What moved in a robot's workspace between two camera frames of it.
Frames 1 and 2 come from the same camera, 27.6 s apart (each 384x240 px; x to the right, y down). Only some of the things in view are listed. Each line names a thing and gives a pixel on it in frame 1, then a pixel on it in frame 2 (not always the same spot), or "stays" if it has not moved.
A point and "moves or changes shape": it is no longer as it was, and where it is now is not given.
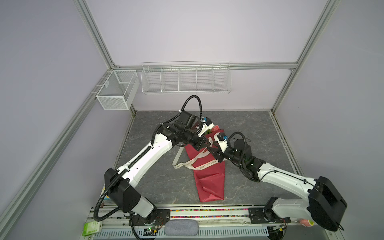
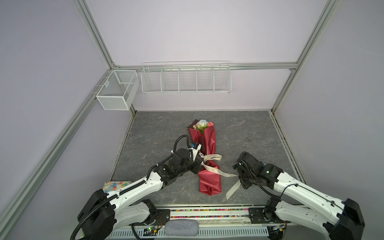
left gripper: [201, 143] to [197, 161]
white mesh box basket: [119, 91] stays
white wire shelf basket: [187, 77] stays
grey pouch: [181, 227] stays
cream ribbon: [188, 163] moves or changes shape
